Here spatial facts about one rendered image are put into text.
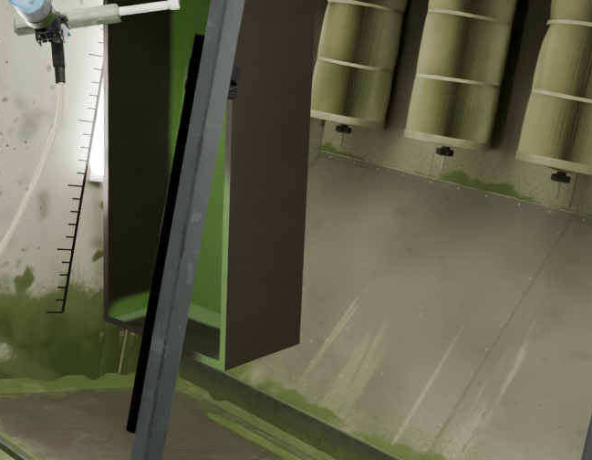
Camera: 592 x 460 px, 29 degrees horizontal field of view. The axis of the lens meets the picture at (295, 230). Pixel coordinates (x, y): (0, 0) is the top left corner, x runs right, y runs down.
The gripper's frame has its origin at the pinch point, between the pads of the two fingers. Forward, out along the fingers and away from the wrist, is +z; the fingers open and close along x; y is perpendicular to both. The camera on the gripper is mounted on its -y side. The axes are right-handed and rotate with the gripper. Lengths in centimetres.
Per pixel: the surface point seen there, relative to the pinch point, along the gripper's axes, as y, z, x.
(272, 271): 73, 44, 50
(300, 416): 119, 124, 49
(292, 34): 7, 15, 68
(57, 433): 112, 82, -34
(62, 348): 79, 129, -40
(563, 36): 9, 53, 156
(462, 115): 19, 96, 125
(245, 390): 105, 145, 27
